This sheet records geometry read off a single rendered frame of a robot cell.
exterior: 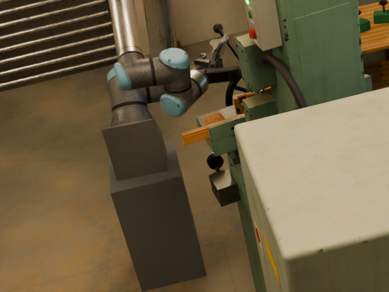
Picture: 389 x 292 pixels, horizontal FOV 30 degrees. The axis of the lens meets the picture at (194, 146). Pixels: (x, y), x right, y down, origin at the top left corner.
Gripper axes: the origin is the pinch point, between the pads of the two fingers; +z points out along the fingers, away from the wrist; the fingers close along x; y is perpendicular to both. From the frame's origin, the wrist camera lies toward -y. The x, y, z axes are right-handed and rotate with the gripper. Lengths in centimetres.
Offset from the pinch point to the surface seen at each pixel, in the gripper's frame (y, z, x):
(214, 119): 1.1, -16.6, 18.0
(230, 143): -9.1, -23.3, 21.3
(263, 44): -35, -35, -28
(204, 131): -1.4, -26.3, 15.9
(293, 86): -48, -43, -22
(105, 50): 226, 156, 124
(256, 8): -34, -35, -39
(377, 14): 9, 149, 64
